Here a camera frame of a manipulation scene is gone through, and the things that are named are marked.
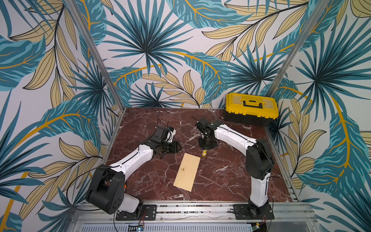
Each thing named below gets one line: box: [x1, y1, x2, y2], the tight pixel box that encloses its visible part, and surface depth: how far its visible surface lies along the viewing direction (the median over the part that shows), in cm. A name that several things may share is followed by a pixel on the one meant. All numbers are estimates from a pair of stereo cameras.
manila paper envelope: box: [172, 152, 201, 192], surface depth 90 cm
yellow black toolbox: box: [224, 92, 280, 127], surface depth 102 cm
